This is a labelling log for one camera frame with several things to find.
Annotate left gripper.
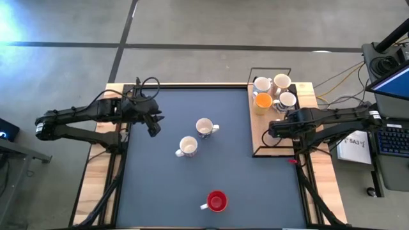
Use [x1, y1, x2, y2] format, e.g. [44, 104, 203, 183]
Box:
[137, 101, 162, 138]

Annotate white mug blue leaves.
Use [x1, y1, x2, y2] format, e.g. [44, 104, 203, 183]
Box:
[272, 91, 298, 114]

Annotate yellow mug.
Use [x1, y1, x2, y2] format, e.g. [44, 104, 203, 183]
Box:
[253, 92, 274, 116]

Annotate red white lattice mug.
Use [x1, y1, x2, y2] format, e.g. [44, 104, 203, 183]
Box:
[174, 135, 199, 158]

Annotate cream pinkish mug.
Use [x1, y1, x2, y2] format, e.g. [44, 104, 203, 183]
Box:
[270, 73, 293, 98]

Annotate white bluish mug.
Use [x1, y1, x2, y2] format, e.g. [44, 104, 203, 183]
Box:
[252, 76, 273, 96]

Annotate white mug blue flowers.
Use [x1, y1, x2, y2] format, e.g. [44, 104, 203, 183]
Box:
[195, 117, 220, 140]

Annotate blue-grey table mat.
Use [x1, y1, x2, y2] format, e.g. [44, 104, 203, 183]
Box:
[115, 88, 308, 229]

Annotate white labelled box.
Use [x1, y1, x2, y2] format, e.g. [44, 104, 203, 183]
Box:
[336, 129, 373, 165]

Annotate red and white mug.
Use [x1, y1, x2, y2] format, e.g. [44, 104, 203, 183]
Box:
[199, 190, 229, 213]

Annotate black backlit keyboard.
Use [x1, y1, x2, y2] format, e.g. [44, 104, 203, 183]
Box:
[376, 126, 409, 158]

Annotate computer monitor blue screen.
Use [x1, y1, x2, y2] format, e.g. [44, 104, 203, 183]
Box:
[366, 60, 409, 102]

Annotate grey computer cart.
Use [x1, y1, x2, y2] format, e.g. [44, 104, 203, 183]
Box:
[360, 41, 409, 192]

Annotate grey desk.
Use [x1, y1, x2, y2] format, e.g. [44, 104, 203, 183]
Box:
[0, 137, 52, 226]

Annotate black boom pole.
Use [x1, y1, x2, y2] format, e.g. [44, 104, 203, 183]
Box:
[374, 27, 409, 54]

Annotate black device with light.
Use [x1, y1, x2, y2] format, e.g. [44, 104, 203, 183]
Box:
[0, 118, 20, 143]

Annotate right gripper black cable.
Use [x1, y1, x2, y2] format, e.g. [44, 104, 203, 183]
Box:
[261, 129, 284, 148]

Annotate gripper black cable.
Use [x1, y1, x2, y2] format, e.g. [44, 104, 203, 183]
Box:
[92, 76, 160, 104]
[261, 129, 284, 148]

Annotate wooden shelf black wire frame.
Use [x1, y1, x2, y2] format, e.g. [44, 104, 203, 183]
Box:
[247, 66, 297, 158]

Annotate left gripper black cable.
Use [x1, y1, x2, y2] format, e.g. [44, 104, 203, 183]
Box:
[92, 76, 160, 104]

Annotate yellow cable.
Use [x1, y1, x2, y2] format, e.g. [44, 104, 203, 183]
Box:
[316, 62, 365, 100]

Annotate coiled black cable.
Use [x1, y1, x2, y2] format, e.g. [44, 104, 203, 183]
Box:
[369, 56, 400, 77]

